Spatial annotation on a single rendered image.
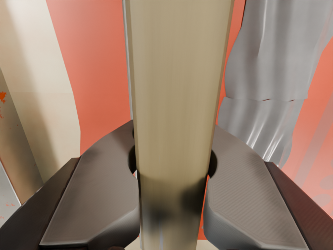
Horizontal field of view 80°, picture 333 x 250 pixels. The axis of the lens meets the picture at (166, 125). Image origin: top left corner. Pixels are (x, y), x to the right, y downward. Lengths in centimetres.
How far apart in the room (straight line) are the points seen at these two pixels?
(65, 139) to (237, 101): 16
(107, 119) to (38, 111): 6
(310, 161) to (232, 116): 10
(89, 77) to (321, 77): 19
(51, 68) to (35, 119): 5
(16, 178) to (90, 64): 13
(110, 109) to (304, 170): 21
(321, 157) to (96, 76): 23
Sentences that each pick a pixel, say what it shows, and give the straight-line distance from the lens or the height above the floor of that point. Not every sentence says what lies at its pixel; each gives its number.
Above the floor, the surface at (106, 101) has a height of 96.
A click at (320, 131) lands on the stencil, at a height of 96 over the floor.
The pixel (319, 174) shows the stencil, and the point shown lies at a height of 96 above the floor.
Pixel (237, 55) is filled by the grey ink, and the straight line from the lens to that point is 17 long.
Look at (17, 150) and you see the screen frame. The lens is 23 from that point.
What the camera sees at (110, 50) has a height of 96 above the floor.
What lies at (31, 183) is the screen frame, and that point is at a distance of 25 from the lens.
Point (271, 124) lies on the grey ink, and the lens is 20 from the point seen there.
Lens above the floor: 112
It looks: 61 degrees down
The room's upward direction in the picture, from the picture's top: 179 degrees counter-clockwise
